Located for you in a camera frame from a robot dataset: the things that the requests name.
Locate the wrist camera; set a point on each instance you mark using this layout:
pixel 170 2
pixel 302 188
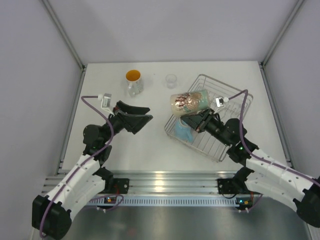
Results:
pixel 105 101
pixel 221 101

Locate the perforated cable duct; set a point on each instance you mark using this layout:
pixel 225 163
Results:
pixel 168 201

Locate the clear glass cup far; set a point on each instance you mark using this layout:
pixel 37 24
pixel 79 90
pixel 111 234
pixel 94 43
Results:
pixel 171 81

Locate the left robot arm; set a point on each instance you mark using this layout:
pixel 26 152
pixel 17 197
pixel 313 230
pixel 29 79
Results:
pixel 53 213

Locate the aluminium mounting rail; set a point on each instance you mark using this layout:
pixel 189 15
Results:
pixel 173 182

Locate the wire dish rack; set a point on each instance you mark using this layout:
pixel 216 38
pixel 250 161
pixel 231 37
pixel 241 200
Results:
pixel 204 143

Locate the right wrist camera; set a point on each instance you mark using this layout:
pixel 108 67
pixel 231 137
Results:
pixel 221 101

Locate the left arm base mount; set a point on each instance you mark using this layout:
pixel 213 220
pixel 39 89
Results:
pixel 113 185

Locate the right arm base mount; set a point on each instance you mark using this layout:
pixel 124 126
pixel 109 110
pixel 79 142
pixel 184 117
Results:
pixel 226 186

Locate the light blue mug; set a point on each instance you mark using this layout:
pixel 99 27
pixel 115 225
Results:
pixel 183 132

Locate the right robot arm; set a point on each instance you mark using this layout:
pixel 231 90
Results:
pixel 261 173

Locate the cream coral pattern mug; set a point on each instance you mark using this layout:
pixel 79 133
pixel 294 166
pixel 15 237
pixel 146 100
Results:
pixel 189 102

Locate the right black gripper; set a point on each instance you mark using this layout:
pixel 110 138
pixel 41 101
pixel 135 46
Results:
pixel 200 121

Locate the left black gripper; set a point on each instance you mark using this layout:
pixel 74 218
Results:
pixel 134 122

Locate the orange interior white mug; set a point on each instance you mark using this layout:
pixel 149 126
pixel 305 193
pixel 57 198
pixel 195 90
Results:
pixel 135 84

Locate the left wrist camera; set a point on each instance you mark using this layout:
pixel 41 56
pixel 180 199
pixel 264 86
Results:
pixel 105 101

